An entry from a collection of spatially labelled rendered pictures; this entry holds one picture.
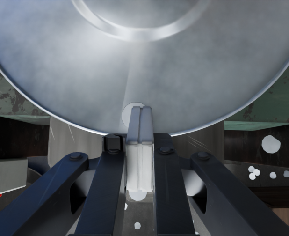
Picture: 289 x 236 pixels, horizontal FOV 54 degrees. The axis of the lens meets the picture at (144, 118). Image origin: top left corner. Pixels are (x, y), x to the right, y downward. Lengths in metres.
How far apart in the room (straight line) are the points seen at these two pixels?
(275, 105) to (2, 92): 0.35
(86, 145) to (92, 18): 0.10
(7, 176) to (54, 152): 0.25
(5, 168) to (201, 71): 0.34
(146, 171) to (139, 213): 0.88
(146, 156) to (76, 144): 0.09
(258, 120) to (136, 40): 0.21
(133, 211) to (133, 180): 0.87
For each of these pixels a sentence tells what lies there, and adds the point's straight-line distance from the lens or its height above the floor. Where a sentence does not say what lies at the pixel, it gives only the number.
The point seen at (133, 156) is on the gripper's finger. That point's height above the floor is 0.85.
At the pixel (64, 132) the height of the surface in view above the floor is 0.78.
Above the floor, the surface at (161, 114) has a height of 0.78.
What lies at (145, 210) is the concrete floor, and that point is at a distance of 1.03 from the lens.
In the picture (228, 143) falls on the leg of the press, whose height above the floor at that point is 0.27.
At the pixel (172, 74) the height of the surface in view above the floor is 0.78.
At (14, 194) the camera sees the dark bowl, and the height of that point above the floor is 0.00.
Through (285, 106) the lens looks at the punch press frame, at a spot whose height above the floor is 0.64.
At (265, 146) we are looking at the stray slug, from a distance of 0.39.
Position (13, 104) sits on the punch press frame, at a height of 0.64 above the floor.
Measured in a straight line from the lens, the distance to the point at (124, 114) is 0.23.
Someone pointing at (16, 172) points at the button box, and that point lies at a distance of 0.51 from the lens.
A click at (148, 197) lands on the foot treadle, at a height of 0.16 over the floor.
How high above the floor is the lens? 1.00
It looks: 84 degrees down
